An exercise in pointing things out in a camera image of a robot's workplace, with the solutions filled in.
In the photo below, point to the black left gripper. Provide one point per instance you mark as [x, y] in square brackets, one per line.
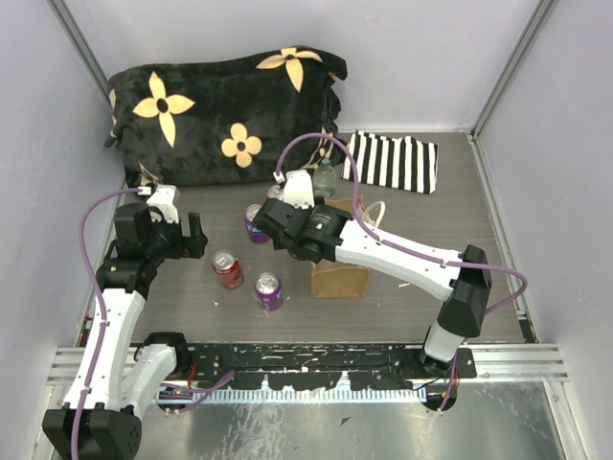
[189, 245]

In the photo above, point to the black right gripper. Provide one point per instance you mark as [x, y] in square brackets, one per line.
[308, 211]

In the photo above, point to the clear glass bottle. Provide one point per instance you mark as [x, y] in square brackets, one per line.
[324, 179]

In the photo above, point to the brown canvas tote bag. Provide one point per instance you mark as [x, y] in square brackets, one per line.
[330, 280]

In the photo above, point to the red Coca-Cola can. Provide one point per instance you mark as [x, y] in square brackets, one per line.
[275, 192]

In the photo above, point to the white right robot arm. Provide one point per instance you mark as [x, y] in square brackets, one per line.
[461, 280]

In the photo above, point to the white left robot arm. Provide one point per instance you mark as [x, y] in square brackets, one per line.
[101, 415]

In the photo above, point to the purple Fanta can rear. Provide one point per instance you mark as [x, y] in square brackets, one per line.
[255, 235]

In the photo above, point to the purple fanta can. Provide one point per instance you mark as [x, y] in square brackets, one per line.
[255, 235]
[269, 291]

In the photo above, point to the red soda can front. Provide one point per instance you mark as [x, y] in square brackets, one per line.
[227, 269]

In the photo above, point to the purple Fanta can front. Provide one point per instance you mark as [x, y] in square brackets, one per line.
[269, 291]

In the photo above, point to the black floral plush blanket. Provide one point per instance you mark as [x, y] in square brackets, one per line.
[226, 122]

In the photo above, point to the black white striped cloth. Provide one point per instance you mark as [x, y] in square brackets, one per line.
[402, 163]

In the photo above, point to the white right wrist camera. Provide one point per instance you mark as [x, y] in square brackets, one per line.
[298, 190]

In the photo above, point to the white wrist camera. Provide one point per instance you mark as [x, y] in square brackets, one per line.
[298, 190]
[165, 203]

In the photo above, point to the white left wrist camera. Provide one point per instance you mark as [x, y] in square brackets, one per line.
[165, 203]

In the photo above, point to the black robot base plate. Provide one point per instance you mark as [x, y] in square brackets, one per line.
[378, 366]

